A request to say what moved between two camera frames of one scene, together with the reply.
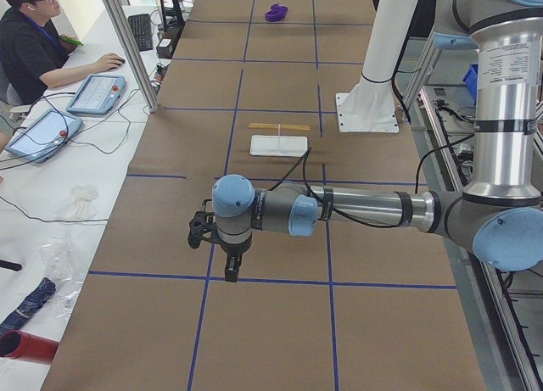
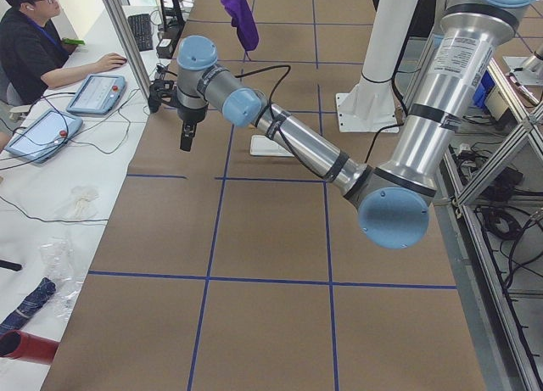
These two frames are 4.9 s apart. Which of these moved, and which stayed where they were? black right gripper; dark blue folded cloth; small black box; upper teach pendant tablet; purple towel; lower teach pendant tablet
Moved: purple towel; black right gripper
Stayed: lower teach pendant tablet; upper teach pendant tablet; dark blue folded cloth; small black box
